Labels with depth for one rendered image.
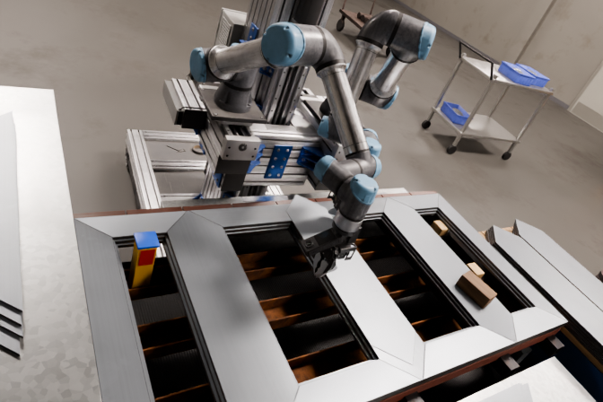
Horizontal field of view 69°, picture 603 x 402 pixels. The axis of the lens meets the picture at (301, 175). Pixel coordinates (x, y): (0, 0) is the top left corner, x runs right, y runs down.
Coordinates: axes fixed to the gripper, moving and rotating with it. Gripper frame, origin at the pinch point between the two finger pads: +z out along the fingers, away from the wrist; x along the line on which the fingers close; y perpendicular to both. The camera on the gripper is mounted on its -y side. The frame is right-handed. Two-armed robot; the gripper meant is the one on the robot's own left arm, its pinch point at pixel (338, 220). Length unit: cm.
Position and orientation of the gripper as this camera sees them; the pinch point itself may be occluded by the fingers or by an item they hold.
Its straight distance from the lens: 167.8
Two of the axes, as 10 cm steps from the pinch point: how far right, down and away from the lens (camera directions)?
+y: -8.4, 0.3, -5.4
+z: -3.1, 7.9, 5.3
